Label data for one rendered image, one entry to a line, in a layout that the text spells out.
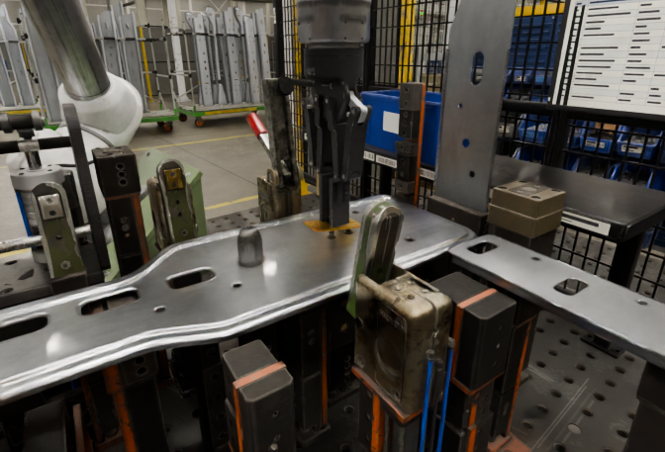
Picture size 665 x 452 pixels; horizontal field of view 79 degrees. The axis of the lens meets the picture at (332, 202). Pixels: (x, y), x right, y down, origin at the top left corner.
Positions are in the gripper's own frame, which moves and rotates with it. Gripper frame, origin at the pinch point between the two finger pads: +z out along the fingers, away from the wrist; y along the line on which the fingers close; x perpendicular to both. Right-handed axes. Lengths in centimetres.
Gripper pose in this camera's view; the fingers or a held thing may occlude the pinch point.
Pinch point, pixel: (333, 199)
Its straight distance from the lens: 57.4
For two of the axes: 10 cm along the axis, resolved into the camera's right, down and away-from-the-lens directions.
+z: 0.0, 9.4, 3.5
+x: 8.3, -2.0, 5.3
